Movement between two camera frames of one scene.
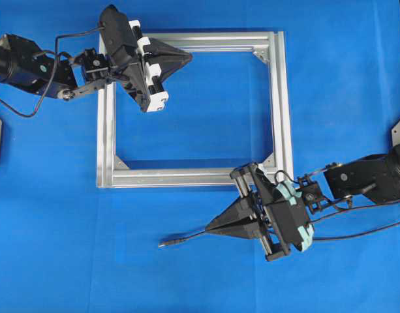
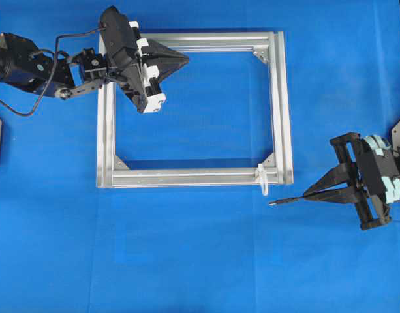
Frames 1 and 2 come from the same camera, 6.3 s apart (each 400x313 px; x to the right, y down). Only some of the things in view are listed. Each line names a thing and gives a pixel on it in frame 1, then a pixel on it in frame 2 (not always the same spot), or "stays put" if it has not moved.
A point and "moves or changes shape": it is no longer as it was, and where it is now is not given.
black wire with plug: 172,242 moves or changes shape
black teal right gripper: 276,207 → 372,169
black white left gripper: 144,79 stays put
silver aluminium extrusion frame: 111,174 stays put
